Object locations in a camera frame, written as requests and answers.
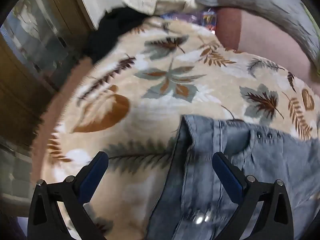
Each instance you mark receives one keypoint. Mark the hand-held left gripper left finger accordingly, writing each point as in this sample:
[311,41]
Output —
[93,177]

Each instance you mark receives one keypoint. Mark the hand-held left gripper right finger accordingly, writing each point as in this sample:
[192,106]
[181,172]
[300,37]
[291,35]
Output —
[228,177]

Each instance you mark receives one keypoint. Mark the blue denim pants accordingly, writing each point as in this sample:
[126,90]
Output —
[200,180]

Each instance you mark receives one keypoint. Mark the leaf-printed beige blanket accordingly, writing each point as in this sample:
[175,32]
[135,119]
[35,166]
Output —
[150,105]

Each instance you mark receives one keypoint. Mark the wooden door with glass panel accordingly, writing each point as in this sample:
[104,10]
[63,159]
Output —
[20,85]

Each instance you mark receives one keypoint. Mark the pink pillow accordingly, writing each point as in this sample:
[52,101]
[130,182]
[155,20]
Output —
[270,37]

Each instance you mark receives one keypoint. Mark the black cloth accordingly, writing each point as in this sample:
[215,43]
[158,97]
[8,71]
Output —
[112,30]

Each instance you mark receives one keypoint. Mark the colourful printed packet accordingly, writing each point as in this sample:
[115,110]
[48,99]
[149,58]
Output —
[208,20]

